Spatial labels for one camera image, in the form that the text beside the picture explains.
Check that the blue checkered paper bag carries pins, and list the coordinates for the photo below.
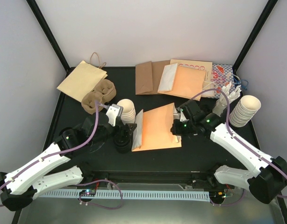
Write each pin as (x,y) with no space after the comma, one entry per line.
(222,75)

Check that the black frame post right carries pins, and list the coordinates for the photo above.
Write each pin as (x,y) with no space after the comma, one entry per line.
(254,33)

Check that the light blue cable duct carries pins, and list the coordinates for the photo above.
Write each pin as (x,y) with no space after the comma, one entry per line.
(129,195)

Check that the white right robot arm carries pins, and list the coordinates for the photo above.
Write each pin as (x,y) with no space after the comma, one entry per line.
(263,176)

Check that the white paper bag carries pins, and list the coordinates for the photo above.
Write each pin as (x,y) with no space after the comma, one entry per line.
(167,78)

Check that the stack of white paper cups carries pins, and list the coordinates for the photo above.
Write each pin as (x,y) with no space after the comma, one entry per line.
(128,113)

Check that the black frame post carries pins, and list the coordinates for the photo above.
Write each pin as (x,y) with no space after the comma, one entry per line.
(48,32)
(254,33)

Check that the brown kraft paper bag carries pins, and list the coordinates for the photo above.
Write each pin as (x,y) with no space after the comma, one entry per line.
(148,77)

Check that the orange paper bag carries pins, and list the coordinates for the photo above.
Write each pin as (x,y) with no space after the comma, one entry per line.
(153,129)
(188,83)

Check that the stack of pulp cup carriers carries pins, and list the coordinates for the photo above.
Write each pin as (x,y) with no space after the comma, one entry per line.
(103,92)

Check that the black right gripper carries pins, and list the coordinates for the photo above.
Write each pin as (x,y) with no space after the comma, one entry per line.
(175,129)

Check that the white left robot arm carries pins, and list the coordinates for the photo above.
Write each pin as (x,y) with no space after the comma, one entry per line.
(21,187)

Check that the beige bag with red circles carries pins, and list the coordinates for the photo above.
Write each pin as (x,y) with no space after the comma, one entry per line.
(198,65)

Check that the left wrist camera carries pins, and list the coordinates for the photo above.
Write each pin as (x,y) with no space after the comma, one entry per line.
(113,112)

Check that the black frame post left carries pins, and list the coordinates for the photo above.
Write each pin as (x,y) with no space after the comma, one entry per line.
(48,32)

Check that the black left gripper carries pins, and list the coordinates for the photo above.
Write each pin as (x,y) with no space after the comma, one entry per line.
(126,132)

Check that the tan paper bag with handles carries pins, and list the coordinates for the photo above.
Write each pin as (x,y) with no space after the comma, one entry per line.
(83,79)

